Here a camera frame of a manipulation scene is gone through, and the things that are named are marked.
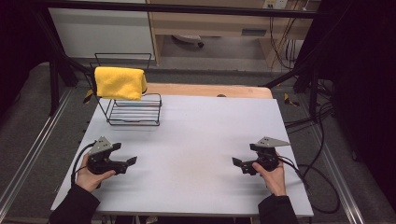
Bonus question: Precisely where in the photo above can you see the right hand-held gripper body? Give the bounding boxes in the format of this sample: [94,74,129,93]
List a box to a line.
[255,135,291,173]

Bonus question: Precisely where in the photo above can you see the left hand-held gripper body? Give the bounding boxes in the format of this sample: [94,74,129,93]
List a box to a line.
[87,135,128,175]

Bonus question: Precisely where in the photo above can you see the black wire rack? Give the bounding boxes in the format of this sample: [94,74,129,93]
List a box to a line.
[89,52,163,127]

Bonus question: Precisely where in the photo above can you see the yellow towel with black edge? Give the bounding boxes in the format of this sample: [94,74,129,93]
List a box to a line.
[93,65,149,102]

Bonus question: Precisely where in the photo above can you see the person's left hand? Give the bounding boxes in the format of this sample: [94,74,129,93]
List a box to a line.
[75,153,117,193]

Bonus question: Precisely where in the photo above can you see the person's right hand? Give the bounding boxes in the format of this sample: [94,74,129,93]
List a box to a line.
[251,161,288,197]

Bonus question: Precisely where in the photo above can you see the yellow and black tape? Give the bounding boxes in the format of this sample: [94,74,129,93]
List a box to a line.
[283,92,301,107]
[82,89,94,105]

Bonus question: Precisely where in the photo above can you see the wooden board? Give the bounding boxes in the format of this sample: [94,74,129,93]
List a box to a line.
[145,82,274,100]

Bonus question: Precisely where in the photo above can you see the white cabinet panel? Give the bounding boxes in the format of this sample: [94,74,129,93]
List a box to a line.
[48,7,156,59]

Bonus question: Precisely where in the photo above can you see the chair wheel base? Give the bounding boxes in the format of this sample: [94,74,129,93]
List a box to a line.
[172,34,205,49]

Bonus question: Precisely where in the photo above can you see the white power strip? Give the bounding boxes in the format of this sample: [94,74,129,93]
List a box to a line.
[262,0,289,10]

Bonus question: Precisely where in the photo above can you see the left hand-held gripper cable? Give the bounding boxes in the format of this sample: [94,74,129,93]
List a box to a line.
[70,141,96,188]

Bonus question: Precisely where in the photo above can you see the hand-held gripper cable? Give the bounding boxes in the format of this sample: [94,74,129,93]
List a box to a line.
[276,154,342,216]
[70,141,96,188]

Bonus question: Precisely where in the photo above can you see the bundle of black floor cables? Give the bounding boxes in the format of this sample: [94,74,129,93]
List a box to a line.
[284,78,336,133]

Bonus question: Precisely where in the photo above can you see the aluminium floor rail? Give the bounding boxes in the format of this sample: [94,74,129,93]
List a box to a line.
[306,122,367,224]
[0,88,73,216]

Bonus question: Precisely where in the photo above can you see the right hand-held gripper cable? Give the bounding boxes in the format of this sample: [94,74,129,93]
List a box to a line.
[276,154,342,216]

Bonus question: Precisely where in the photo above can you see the black frame strut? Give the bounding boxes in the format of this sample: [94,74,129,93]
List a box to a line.
[29,6,94,117]
[263,3,354,122]

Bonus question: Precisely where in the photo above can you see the hanging desk cables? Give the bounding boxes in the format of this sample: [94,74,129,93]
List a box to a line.
[268,0,309,71]

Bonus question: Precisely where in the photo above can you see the black metal frame bar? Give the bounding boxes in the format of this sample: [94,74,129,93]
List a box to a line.
[40,0,321,20]

